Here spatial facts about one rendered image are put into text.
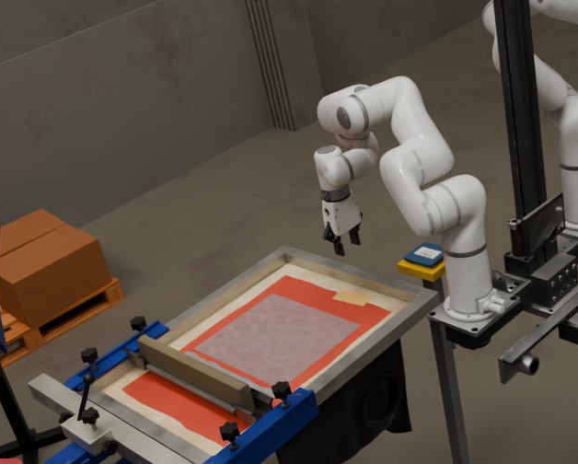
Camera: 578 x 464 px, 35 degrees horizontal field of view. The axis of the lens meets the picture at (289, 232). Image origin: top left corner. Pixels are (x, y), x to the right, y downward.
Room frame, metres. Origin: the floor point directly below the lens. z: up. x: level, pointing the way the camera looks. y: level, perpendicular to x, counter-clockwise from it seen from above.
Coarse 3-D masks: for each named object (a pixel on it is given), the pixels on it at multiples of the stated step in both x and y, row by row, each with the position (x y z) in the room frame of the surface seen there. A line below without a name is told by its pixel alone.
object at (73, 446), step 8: (64, 448) 1.68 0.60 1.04; (72, 448) 1.67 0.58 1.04; (80, 448) 1.67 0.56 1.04; (56, 456) 1.66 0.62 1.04; (64, 456) 1.65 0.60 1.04; (72, 456) 1.65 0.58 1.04; (80, 456) 1.64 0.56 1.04; (88, 456) 1.65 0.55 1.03; (96, 456) 1.66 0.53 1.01; (104, 456) 1.67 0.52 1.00
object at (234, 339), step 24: (288, 288) 2.28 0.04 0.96; (312, 288) 2.25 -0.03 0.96; (240, 312) 2.22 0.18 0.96; (264, 312) 2.19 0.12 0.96; (288, 312) 2.16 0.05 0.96; (216, 336) 2.12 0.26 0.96; (240, 336) 2.10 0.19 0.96; (264, 336) 2.07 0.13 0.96; (216, 360) 2.01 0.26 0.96; (240, 360) 1.99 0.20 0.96; (144, 384) 1.98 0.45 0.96; (168, 384) 1.96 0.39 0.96; (168, 408) 1.86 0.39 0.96
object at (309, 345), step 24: (312, 312) 2.13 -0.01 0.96; (336, 312) 2.10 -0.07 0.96; (360, 312) 2.07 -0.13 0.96; (384, 312) 2.05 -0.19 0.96; (288, 336) 2.04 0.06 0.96; (312, 336) 2.02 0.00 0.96; (336, 336) 1.99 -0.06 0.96; (360, 336) 1.96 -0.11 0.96; (264, 360) 1.96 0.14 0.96; (288, 360) 1.94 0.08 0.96; (312, 360) 1.91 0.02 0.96; (264, 384) 1.86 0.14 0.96; (192, 408) 1.83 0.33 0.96; (216, 408) 1.81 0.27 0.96; (216, 432) 1.72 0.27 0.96; (240, 432) 1.70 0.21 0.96
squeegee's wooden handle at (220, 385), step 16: (144, 336) 2.04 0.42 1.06; (144, 352) 2.01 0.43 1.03; (160, 352) 1.95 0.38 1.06; (176, 352) 1.93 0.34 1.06; (160, 368) 1.97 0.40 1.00; (176, 368) 1.91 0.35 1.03; (192, 368) 1.85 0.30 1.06; (208, 368) 1.83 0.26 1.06; (192, 384) 1.87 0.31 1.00; (208, 384) 1.81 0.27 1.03; (224, 384) 1.76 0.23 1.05; (240, 384) 1.74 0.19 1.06; (224, 400) 1.78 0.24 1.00; (240, 400) 1.72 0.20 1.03
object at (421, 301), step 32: (288, 256) 2.42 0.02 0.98; (320, 256) 2.36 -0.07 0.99; (224, 288) 2.31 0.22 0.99; (384, 288) 2.13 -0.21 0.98; (416, 288) 2.07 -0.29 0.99; (192, 320) 2.20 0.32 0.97; (416, 320) 1.97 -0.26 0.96; (352, 352) 1.86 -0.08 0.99; (96, 384) 2.00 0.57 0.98; (320, 384) 1.76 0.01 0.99; (128, 416) 1.81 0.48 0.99; (192, 448) 1.64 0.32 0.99
